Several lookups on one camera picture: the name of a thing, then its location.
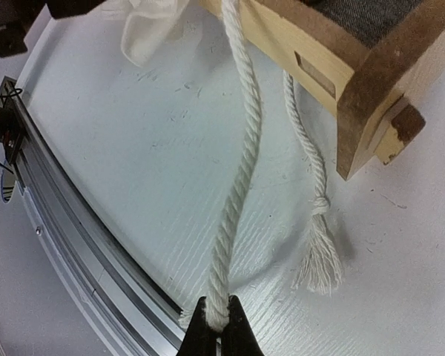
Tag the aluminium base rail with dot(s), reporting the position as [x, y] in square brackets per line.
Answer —
[123, 305]

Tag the grey bed mat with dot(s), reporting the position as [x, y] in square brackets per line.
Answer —
[367, 20]

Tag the wooden pet bed frame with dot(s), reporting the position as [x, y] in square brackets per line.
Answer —
[374, 91]

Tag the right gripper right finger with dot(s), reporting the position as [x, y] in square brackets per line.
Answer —
[237, 338]

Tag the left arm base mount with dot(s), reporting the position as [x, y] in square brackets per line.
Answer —
[11, 129]

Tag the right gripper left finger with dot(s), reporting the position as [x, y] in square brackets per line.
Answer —
[199, 338]

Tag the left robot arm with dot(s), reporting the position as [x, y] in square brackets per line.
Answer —
[17, 17]

